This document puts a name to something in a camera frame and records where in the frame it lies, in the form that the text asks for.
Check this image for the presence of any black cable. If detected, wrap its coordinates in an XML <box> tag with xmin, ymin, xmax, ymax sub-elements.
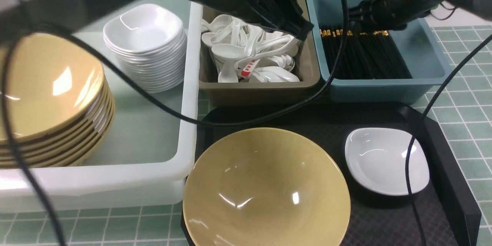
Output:
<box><xmin>0</xmin><ymin>0</ymin><xmax>349</xmax><ymax>246</ymax></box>
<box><xmin>404</xmin><ymin>33</ymin><xmax>492</xmax><ymax>246</ymax></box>

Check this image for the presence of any pile of black chopsticks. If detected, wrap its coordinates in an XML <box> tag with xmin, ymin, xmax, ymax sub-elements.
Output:
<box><xmin>334</xmin><ymin>30</ymin><xmax>412</xmax><ymax>80</ymax></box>

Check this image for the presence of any white ceramic spoon long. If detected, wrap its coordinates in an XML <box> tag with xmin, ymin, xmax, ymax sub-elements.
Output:
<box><xmin>234</xmin><ymin>37</ymin><xmax>299</xmax><ymax>69</ymax></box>

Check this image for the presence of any white square sauce dish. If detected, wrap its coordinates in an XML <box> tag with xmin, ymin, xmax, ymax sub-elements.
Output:
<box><xmin>344</xmin><ymin>128</ymin><xmax>412</xmax><ymax>196</ymax></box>

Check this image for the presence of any black cable left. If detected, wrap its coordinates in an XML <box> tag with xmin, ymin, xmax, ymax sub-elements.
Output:
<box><xmin>0</xmin><ymin>0</ymin><xmax>349</xmax><ymax>246</ymax></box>

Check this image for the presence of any stack of white sauce dishes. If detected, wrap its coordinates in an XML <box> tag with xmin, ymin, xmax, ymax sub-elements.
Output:
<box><xmin>103</xmin><ymin>3</ymin><xmax>187</xmax><ymax>93</ymax></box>

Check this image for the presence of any white ceramic spoon front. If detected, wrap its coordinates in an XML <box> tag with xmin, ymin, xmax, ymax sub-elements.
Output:
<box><xmin>253</xmin><ymin>66</ymin><xmax>300</xmax><ymax>83</ymax></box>

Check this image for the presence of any white spoon with red label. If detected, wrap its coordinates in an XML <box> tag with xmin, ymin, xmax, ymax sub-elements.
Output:
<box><xmin>239</xmin><ymin>59</ymin><xmax>260</xmax><ymax>80</ymax></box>

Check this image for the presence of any stack of tan noodle bowls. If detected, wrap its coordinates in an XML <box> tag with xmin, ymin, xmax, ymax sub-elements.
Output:
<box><xmin>6</xmin><ymin>33</ymin><xmax>116</xmax><ymax>168</ymax></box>

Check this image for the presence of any black cable right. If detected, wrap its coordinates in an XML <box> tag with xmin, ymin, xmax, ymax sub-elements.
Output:
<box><xmin>404</xmin><ymin>33</ymin><xmax>492</xmax><ymax>246</ymax></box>

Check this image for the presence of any large white plastic tub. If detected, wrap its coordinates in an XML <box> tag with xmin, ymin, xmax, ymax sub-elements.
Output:
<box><xmin>0</xmin><ymin>0</ymin><xmax>203</xmax><ymax>213</ymax></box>

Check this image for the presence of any olive brown plastic bin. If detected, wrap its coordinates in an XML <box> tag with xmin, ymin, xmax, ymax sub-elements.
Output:
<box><xmin>199</xmin><ymin>0</ymin><xmax>321</xmax><ymax>106</ymax></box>

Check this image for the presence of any pile of white spoons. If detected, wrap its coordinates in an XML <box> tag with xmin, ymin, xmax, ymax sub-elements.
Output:
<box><xmin>201</xmin><ymin>14</ymin><xmax>300</xmax><ymax>83</ymax></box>

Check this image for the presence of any tan noodle bowl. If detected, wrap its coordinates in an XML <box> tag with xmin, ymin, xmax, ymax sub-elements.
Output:
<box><xmin>183</xmin><ymin>128</ymin><xmax>351</xmax><ymax>246</ymax></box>

